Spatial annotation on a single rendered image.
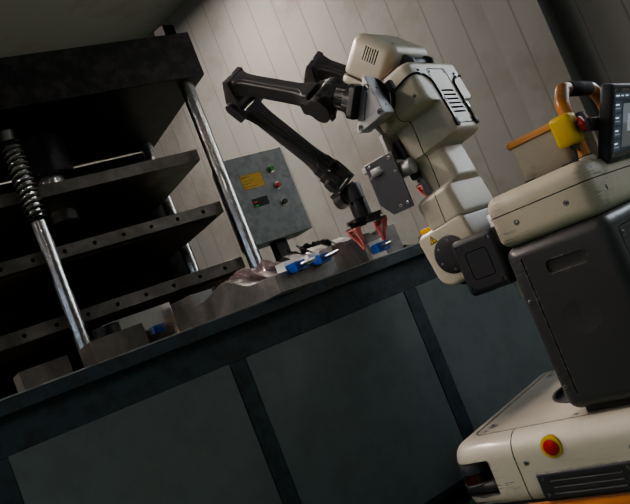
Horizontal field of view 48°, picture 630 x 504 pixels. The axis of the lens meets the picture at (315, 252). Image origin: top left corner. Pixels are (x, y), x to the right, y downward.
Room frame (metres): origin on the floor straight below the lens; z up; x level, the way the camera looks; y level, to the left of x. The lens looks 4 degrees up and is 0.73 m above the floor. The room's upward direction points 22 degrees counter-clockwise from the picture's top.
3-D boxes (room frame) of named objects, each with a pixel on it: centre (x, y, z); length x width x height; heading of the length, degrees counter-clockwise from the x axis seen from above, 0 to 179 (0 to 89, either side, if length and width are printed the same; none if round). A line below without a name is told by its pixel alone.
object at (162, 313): (2.88, 0.84, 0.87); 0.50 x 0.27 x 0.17; 31
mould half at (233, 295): (2.22, 0.23, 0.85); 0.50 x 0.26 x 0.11; 48
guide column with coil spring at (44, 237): (2.55, 0.90, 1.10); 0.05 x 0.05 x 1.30
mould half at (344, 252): (2.48, -0.04, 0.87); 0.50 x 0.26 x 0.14; 31
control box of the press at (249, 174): (3.19, 0.14, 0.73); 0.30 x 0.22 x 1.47; 121
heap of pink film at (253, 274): (2.22, 0.22, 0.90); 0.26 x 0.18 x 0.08; 48
